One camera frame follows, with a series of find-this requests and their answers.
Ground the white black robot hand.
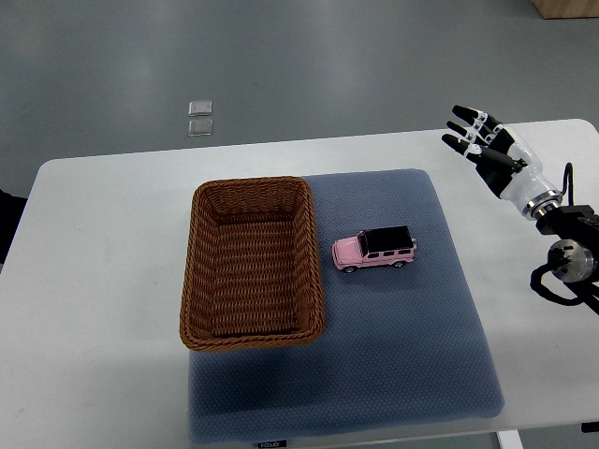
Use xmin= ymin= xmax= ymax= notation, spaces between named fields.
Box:
xmin=442 ymin=105 xmax=563 ymax=220

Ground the pink toy car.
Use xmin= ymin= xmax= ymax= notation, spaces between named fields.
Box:
xmin=331 ymin=225 xmax=417 ymax=273

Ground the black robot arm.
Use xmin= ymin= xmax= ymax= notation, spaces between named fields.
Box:
xmin=530 ymin=205 xmax=598 ymax=312

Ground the brown wicker basket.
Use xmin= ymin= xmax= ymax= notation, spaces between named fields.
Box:
xmin=180 ymin=177 xmax=325 ymax=352

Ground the wooden furniture corner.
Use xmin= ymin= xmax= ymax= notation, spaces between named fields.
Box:
xmin=533 ymin=0 xmax=599 ymax=20

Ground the blue grey cushion mat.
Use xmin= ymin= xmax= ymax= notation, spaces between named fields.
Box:
xmin=188 ymin=169 xmax=504 ymax=444

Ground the white table leg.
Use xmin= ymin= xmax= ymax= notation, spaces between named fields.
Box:
xmin=496 ymin=430 xmax=523 ymax=449

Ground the upper metal floor plate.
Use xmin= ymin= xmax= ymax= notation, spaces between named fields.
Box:
xmin=188 ymin=100 xmax=212 ymax=117

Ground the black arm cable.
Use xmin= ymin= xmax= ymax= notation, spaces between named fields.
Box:
xmin=560 ymin=162 xmax=577 ymax=207

